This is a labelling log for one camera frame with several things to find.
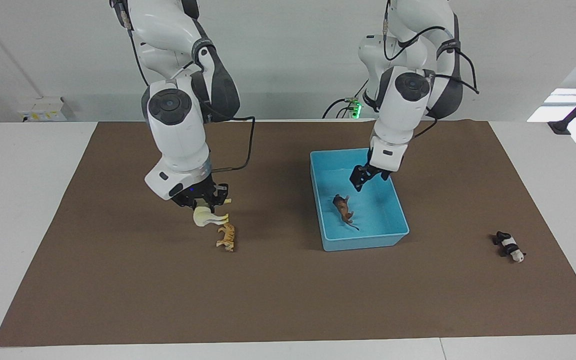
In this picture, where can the orange striped tiger toy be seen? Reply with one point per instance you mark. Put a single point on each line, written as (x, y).
(228, 236)

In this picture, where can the light blue storage box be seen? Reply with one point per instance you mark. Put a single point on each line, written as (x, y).
(383, 220)

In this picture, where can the cream white horse toy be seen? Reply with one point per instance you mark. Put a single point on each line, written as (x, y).
(202, 216)

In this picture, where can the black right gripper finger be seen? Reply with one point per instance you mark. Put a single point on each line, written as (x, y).
(222, 195)
(193, 204)

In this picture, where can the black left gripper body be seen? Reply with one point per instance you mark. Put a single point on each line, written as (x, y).
(379, 172)

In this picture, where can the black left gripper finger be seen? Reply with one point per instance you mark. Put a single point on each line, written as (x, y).
(364, 183)
(357, 177)

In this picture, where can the black and white panda toy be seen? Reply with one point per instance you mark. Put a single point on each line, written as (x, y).
(510, 246)

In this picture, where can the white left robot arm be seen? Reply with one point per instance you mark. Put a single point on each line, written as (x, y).
(400, 100)

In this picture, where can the white wall socket box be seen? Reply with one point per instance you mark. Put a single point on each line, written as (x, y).
(45, 109)

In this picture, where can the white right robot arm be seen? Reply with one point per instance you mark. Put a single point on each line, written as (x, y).
(178, 130)

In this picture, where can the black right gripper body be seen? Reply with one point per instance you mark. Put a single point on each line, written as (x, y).
(197, 192)

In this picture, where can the brown table mat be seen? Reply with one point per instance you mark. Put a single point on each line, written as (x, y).
(268, 290)

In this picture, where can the brown bison toy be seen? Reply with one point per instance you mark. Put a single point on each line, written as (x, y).
(342, 206)

